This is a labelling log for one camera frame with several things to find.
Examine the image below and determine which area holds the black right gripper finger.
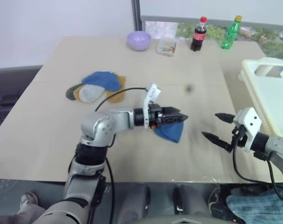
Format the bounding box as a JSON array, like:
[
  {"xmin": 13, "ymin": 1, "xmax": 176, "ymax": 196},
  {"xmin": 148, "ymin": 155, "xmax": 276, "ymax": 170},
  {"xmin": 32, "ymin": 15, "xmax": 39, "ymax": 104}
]
[
  {"xmin": 201, "ymin": 132, "xmax": 233, "ymax": 153},
  {"xmin": 214, "ymin": 112, "xmax": 235, "ymax": 124}
]

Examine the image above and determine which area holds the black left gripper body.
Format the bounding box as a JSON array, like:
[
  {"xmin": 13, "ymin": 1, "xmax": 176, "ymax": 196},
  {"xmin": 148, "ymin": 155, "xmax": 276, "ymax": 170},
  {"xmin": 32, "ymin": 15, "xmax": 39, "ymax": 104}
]
[{"xmin": 148, "ymin": 103, "xmax": 166, "ymax": 130}]

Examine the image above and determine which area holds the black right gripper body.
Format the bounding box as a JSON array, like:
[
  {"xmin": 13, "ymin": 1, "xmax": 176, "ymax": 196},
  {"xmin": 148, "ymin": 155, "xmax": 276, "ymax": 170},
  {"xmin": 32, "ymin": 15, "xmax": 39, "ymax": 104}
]
[{"xmin": 230, "ymin": 125, "xmax": 248, "ymax": 149}]

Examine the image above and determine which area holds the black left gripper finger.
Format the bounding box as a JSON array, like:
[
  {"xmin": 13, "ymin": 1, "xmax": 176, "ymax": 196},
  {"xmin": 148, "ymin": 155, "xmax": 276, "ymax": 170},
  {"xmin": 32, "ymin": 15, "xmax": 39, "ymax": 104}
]
[
  {"xmin": 164, "ymin": 114, "xmax": 190, "ymax": 125},
  {"xmin": 164, "ymin": 106, "xmax": 190, "ymax": 118}
]

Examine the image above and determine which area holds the mustard yellow sock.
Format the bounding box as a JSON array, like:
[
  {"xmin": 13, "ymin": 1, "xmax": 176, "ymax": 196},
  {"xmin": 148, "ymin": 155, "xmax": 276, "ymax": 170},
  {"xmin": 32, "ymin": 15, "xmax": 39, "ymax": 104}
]
[{"xmin": 105, "ymin": 75, "xmax": 127, "ymax": 104}]

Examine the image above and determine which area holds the cream plastic basket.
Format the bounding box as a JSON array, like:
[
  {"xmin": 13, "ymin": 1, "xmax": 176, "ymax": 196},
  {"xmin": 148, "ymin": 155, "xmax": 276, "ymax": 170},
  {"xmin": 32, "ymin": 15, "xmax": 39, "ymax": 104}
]
[{"xmin": 237, "ymin": 57, "xmax": 283, "ymax": 139}]

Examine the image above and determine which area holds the light grey sock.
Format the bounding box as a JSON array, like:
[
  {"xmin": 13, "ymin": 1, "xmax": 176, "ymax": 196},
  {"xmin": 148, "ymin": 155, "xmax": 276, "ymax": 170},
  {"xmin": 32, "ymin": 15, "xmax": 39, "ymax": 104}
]
[{"xmin": 78, "ymin": 84, "xmax": 105, "ymax": 103}]

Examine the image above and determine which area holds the olive green sock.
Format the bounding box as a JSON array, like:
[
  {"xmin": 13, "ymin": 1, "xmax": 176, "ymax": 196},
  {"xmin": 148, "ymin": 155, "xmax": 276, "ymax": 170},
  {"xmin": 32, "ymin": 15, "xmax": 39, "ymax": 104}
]
[{"xmin": 66, "ymin": 84, "xmax": 83, "ymax": 101}]

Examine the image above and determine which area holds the black shoe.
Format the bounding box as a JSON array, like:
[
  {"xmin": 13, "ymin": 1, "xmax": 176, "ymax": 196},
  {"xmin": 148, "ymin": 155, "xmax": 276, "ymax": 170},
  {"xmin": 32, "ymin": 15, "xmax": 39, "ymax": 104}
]
[{"xmin": 208, "ymin": 186, "xmax": 229, "ymax": 219}]

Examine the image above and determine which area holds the clear box of coloured clips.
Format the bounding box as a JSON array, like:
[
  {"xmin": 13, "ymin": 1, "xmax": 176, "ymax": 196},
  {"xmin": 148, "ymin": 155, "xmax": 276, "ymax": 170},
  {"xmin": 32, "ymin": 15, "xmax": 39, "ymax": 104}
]
[{"xmin": 156, "ymin": 37, "xmax": 179, "ymax": 57}]

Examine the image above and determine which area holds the blue plaid cloth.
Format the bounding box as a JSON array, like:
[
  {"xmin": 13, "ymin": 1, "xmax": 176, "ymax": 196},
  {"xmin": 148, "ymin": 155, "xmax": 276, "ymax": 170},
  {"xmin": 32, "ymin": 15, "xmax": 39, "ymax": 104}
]
[{"xmin": 226, "ymin": 188, "xmax": 283, "ymax": 224}]

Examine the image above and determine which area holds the purple plastic bowl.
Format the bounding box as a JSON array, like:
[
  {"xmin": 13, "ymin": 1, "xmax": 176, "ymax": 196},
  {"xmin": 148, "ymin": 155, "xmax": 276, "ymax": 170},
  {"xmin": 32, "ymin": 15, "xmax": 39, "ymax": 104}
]
[{"xmin": 127, "ymin": 31, "xmax": 152, "ymax": 52}]

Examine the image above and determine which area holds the cola bottle with red cap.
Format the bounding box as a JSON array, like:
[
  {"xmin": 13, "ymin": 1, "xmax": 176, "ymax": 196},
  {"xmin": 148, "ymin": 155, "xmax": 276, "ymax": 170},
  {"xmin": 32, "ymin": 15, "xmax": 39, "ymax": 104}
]
[{"xmin": 190, "ymin": 16, "xmax": 208, "ymax": 52}]

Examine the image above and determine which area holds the green bottle with yellow cap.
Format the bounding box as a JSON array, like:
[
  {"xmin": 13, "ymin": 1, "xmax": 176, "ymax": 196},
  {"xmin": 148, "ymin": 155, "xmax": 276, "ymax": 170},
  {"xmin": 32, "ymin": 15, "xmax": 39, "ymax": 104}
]
[{"xmin": 220, "ymin": 15, "xmax": 243, "ymax": 50}]

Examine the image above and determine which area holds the grey shoe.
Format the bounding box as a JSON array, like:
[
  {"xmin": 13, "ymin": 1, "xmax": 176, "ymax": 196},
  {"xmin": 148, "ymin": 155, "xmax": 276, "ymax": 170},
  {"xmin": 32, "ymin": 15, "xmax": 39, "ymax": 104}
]
[{"xmin": 20, "ymin": 191, "xmax": 39, "ymax": 211}]

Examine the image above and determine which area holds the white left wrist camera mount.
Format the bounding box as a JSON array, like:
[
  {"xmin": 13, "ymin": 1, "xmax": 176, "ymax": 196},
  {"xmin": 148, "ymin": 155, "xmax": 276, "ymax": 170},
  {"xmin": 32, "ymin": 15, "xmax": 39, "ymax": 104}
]
[{"xmin": 142, "ymin": 83, "xmax": 163, "ymax": 129}]

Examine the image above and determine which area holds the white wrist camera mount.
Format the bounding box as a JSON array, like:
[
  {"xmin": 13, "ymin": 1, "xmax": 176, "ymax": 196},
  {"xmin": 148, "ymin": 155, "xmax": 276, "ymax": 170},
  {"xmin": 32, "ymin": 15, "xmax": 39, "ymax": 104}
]
[
  {"xmin": 233, "ymin": 107, "xmax": 263, "ymax": 153},
  {"xmin": 142, "ymin": 83, "xmax": 163, "ymax": 129}
]

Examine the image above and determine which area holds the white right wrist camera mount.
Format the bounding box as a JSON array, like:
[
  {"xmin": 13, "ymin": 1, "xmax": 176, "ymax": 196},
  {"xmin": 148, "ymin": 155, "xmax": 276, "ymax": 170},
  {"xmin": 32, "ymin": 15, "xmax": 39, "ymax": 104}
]
[{"xmin": 233, "ymin": 107, "xmax": 263, "ymax": 153}]

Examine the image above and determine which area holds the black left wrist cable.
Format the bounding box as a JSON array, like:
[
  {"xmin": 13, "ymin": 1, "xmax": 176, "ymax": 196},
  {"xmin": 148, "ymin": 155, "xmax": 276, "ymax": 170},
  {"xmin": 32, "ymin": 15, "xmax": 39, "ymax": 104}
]
[{"xmin": 94, "ymin": 87, "xmax": 148, "ymax": 112}]

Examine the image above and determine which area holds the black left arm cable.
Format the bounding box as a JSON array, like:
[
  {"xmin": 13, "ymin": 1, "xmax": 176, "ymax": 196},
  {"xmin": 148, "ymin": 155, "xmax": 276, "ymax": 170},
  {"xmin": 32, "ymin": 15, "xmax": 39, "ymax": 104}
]
[{"xmin": 105, "ymin": 157, "xmax": 116, "ymax": 224}]

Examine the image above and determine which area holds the grey window frame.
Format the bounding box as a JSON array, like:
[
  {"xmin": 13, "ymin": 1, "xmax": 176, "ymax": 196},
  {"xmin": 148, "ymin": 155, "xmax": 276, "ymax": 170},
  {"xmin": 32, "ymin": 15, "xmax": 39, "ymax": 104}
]
[{"xmin": 131, "ymin": 0, "xmax": 283, "ymax": 31}]

